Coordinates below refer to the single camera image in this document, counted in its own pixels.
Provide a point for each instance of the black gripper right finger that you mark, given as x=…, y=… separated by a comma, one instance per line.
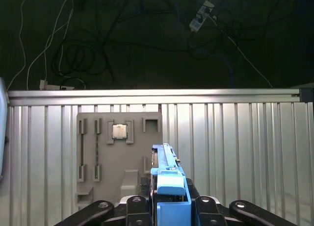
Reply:
x=250, y=211

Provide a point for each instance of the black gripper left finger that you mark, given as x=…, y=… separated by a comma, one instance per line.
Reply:
x=98, y=211

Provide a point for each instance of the hard disk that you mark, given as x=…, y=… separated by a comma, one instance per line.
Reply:
x=170, y=184

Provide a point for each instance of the grey parts rack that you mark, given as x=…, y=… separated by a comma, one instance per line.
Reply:
x=115, y=162

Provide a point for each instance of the silver CPU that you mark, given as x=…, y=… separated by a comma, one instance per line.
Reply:
x=119, y=131

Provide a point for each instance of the white power adapter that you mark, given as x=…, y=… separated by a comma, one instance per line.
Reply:
x=43, y=85

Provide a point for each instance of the white power strip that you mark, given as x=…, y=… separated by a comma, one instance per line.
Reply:
x=200, y=17

